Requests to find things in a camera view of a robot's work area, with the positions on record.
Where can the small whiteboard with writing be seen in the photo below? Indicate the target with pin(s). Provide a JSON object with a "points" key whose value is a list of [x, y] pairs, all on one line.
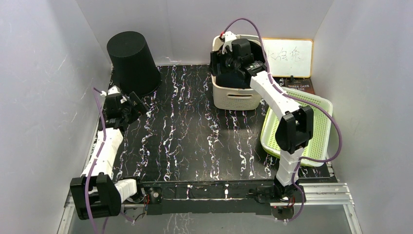
{"points": [[289, 57]]}

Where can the cream perforated plastic basket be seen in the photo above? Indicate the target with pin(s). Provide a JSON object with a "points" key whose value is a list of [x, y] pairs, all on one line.
{"points": [[233, 98]]}

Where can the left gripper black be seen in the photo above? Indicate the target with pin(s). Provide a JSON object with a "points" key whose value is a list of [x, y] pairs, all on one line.
{"points": [[141, 108]]}

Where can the black ribbed plastic bin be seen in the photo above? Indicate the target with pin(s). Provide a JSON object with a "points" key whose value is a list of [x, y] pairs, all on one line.
{"points": [[133, 63]]}

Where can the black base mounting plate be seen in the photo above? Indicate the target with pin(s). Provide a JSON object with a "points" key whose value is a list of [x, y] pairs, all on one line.
{"points": [[261, 197]]}

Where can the aluminium rail frame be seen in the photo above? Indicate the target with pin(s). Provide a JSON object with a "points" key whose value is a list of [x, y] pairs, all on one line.
{"points": [[329, 209]]}

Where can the dark book three days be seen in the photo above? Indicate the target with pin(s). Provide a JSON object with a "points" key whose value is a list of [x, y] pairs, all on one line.
{"points": [[302, 84]]}

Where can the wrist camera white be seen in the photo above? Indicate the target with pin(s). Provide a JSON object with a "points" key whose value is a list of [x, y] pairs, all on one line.
{"points": [[114, 93], [227, 38]]}

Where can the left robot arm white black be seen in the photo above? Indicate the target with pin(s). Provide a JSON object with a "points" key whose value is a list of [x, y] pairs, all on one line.
{"points": [[94, 192]]}

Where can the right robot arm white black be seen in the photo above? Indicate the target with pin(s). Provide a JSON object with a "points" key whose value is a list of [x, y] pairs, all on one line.
{"points": [[294, 131]]}

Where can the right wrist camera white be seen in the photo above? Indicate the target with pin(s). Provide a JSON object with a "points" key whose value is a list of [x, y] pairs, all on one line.
{"points": [[227, 38]]}

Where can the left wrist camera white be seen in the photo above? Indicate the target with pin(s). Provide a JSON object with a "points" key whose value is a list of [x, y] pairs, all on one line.
{"points": [[114, 93]]}

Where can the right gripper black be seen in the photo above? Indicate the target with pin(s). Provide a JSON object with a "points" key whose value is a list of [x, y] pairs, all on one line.
{"points": [[216, 59]]}

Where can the green perforated plastic basket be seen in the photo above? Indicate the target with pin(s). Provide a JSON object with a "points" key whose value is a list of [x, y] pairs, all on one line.
{"points": [[317, 147]]}

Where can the dark blue plastic bin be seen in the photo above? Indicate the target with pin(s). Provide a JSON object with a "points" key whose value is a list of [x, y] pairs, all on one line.
{"points": [[229, 81]]}

